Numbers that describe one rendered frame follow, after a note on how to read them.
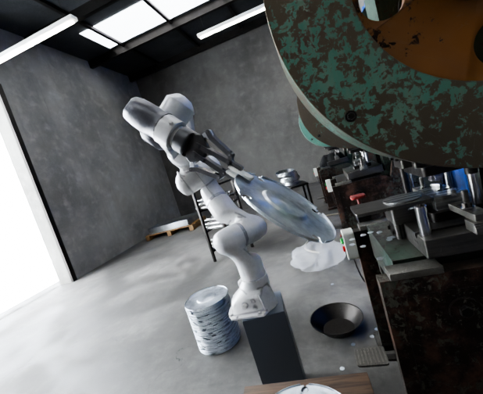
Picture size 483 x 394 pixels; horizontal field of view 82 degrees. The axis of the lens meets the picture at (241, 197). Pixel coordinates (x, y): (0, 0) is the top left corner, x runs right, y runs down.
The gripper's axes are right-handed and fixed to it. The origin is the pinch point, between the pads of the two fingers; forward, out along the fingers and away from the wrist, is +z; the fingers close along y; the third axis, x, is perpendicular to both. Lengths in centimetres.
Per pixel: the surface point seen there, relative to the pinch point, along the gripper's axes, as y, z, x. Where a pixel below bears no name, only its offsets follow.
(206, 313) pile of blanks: -104, 6, 61
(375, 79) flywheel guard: 32.7, 16.7, -4.8
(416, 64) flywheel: 39.9, 22.3, 3.6
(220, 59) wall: 39, -359, 676
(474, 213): 19, 59, 23
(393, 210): 6, 46, 38
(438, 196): 18, 54, 37
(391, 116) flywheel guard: 28.1, 23.3, -4.7
